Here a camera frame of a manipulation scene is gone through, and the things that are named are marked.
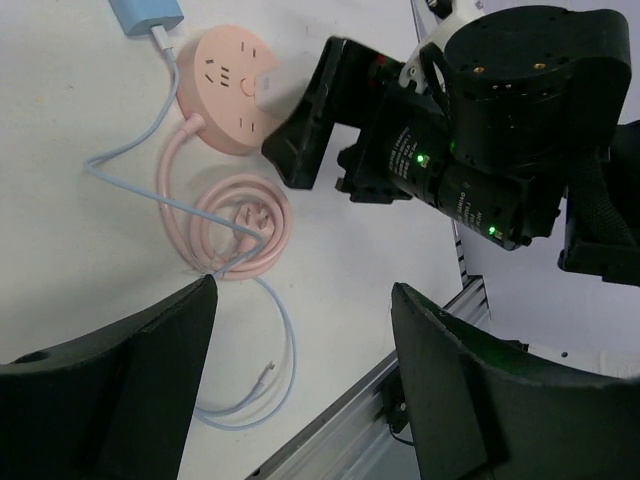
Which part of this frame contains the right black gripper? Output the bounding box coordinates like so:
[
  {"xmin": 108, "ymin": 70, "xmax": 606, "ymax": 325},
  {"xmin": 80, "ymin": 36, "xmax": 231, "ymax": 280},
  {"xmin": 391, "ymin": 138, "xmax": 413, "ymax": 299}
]
[{"xmin": 337, "ymin": 9, "xmax": 630, "ymax": 250}]

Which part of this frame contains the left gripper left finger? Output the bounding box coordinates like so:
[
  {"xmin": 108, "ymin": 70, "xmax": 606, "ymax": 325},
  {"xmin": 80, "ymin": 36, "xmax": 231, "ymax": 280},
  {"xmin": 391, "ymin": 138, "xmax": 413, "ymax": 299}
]
[{"xmin": 1, "ymin": 275, "xmax": 218, "ymax": 479}]

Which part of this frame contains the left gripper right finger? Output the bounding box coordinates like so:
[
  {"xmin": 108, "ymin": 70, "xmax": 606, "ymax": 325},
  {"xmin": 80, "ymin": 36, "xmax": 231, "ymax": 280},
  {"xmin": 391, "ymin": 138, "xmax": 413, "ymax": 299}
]
[{"xmin": 391, "ymin": 283, "xmax": 639, "ymax": 479}]

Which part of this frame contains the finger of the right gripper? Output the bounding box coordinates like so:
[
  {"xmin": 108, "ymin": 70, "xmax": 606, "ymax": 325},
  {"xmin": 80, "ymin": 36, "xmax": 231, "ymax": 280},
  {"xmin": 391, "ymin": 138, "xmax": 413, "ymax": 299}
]
[{"xmin": 261, "ymin": 36, "xmax": 403, "ymax": 189}]

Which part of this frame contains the light blue cable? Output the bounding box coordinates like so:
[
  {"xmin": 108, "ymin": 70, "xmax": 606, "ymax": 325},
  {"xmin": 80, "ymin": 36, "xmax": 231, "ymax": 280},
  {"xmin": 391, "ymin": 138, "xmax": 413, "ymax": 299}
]
[{"xmin": 83, "ymin": 24, "xmax": 298, "ymax": 430}]

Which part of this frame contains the pink power cord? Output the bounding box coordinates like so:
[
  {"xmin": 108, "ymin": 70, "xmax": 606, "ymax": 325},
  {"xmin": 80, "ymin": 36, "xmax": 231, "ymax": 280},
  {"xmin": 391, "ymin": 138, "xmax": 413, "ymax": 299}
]
[{"xmin": 155, "ymin": 112, "xmax": 294, "ymax": 282}]

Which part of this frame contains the blue charger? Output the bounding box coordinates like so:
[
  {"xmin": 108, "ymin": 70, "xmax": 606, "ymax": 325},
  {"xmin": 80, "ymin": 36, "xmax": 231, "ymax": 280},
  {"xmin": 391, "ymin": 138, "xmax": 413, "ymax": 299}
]
[{"xmin": 109, "ymin": 0, "xmax": 184, "ymax": 37}]

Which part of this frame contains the white USB charger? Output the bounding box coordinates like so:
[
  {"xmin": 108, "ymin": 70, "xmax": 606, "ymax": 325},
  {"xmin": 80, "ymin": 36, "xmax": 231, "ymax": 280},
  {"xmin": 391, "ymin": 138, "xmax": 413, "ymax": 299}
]
[{"xmin": 254, "ymin": 64, "xmax": 312, "ymax": 121}]

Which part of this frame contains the pink round power strip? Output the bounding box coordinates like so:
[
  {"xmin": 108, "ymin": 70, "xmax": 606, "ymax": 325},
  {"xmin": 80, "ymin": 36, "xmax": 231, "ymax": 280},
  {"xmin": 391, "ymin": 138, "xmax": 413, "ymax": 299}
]
[{"xmin": 176, "ymin": 25, "xmax": 280, "ymax": 156}]

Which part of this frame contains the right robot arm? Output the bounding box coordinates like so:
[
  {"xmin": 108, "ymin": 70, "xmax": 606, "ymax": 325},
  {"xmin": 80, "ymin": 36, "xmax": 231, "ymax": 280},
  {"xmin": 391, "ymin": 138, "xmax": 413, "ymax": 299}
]
[{"xmin": 261, "ymin": 1, "xmax": 639, "ymax": 285}]

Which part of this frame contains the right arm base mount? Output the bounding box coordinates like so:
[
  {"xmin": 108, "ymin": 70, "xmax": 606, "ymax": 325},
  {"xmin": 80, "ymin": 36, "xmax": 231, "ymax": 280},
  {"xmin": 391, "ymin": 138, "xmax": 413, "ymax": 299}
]
[{"xmin": 379, "ymin": 369, "xmax": 415, "ymax": 447}]

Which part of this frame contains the aluminium front rail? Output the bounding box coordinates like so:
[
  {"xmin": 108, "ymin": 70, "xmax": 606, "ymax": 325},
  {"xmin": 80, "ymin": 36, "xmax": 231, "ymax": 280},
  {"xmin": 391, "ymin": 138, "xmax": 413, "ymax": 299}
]
[{"xmin": 249, "ymin": 274, "xmax": 494, "ymax": 480}]

